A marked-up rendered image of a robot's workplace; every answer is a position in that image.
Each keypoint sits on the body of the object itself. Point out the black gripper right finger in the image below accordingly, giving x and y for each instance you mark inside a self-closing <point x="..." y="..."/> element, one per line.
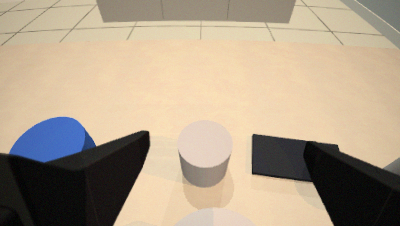
<point x="354" y="192"/>

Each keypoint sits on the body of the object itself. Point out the dark grey flat rectangular plate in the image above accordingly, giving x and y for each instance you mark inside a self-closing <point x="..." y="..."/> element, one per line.
<point x="279" y="157"/>

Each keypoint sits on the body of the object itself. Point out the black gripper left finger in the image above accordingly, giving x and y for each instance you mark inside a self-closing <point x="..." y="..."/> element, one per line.
<point x="88" y="188"/>

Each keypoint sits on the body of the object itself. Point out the grey cylinder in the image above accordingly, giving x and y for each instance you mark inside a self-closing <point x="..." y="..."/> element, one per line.
<point x="204" y="149"/>

